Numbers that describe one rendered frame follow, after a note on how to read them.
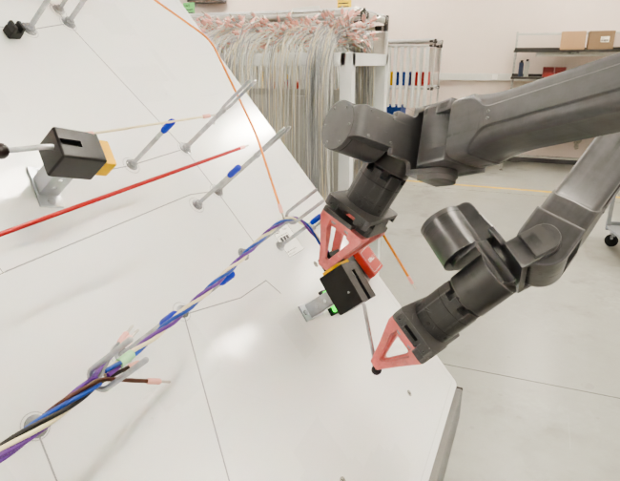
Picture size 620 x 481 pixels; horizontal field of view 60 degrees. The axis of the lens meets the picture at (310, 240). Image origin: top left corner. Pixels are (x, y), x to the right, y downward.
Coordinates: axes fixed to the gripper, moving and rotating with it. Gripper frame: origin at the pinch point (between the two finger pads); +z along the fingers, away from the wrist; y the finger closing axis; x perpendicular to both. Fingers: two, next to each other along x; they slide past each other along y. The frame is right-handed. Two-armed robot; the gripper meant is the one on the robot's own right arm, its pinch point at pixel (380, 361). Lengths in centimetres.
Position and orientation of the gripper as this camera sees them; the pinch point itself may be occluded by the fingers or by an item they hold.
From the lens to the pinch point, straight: 72.4
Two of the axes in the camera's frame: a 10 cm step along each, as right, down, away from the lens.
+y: -5.3, 0.7, -8.5
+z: -6.4, 6.2, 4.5
